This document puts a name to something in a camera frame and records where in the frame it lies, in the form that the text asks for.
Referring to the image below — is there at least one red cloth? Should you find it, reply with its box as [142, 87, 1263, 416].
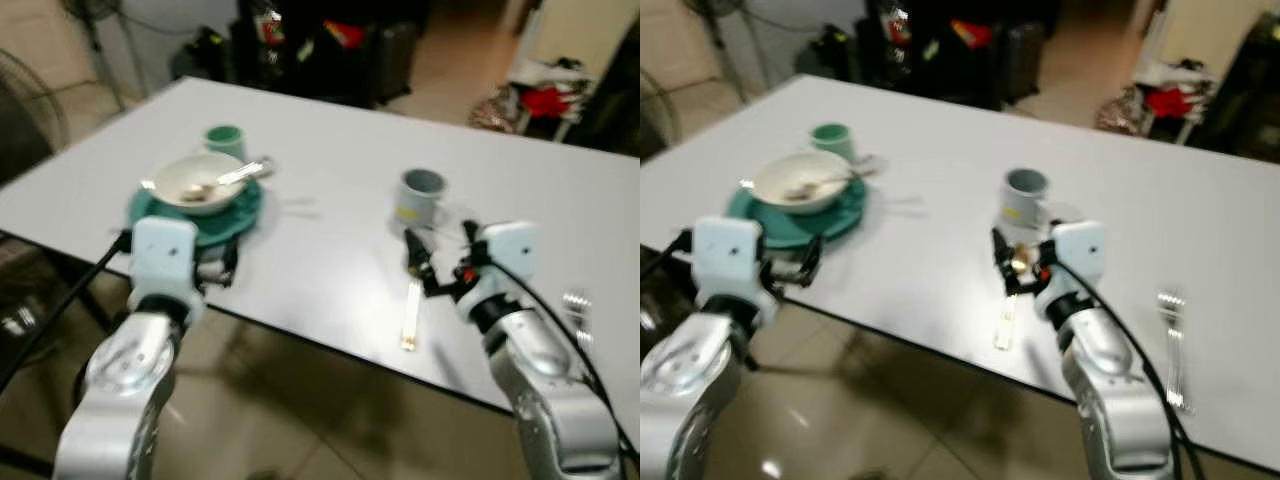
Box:
[520, 85, 574, 120]
[1145, 88, 1197, 120]

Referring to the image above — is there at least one red packet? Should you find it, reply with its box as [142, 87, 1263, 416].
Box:
[950, 20, 997, 50]
[322, 20, 367, 50]

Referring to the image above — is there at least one teal plate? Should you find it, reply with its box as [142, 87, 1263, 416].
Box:
[127, 178, 265, 249]
[725, 178, 867, 249]

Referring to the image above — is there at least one gold spoon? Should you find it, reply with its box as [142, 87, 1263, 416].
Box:
[400, 262, 423, 352]
[994, 245, 1033, 352]

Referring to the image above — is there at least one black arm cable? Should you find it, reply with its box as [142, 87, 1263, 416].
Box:
[1050, 255, 1201, 480]
[640, 228, 695, 283]
[466, 222, 641, 466]
[0, 228, 135, 396]

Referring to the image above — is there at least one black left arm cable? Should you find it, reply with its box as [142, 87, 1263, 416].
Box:
[640, 228, 695, 283]
[0, 228, 135, 396]

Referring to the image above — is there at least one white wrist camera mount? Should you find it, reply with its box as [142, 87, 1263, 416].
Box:
[477, 221, 541, 301]
[130, 216, 199, 301]
[1050, 220, 1109, 301]
[692, 216, 764, 313]

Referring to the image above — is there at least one clear snack bag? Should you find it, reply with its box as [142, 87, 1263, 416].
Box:
[880, 5, 917, 47]
[254, 5, 287, 47]

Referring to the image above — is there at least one white bowl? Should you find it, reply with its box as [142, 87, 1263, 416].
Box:
[752, 150, 853, 215]
[152, 152, 249, 216]

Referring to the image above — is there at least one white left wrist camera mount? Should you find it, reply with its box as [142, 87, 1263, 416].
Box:
[130, 216, 199, 301]
[692, 216, 764, 313]

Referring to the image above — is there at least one grey mug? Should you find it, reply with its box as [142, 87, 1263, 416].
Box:
[394, 168, 449, 231]
[1000, 168, 1053, 233]

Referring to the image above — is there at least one silver spoon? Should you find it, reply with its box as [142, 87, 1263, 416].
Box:
[180, 156, 275, 203]
[785, 156, 883, 201]

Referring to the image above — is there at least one silver fork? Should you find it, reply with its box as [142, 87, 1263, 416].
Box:
[1157, 289, 1195, 413]
[562, 289, 595, 351]

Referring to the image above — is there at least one black cabinet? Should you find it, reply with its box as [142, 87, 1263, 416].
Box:
[1188, 10, 1280, 163]
[572, 18, 641, 159]

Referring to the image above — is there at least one black suitcase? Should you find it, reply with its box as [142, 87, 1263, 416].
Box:
[375, 20, 420, 102]
[1003, 20, 1047, 102]

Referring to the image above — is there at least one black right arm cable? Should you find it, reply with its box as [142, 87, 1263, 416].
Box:
[1050, 255, 1201, 480]
[466, 222, 641, 466]

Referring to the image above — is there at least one black standing fan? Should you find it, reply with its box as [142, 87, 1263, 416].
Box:
[62, 0, 132, 112]

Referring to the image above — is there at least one black backpack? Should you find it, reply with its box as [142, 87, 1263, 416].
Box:
[808, 25, 867, 82]
[172, 25, 232, 82]

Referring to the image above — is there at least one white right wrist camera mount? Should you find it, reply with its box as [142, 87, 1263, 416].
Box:
[1050, 220, 1109, 301]
[477, 221, 541, 301]

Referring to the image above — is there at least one white laundry rack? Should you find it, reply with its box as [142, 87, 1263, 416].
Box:
[1135, 0, 1227, 141]
[505, 0, 603, 141]

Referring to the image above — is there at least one black desk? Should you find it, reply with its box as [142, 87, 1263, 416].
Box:
[235, 0, 431, 109]
[865, 0, 1061, 109]

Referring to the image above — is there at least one patterned bag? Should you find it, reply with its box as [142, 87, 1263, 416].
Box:
[470, 85, 521, 134]
[1095, 85, 1146, 134]

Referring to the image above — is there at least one black floor fan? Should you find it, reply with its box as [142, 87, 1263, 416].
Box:
[0, 50, 69, 187]
[640, 70, 684, 162]

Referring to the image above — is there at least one green mug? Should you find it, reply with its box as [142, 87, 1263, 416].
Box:
[810, 122, 857, 164]
[204, 124, 247, 163]

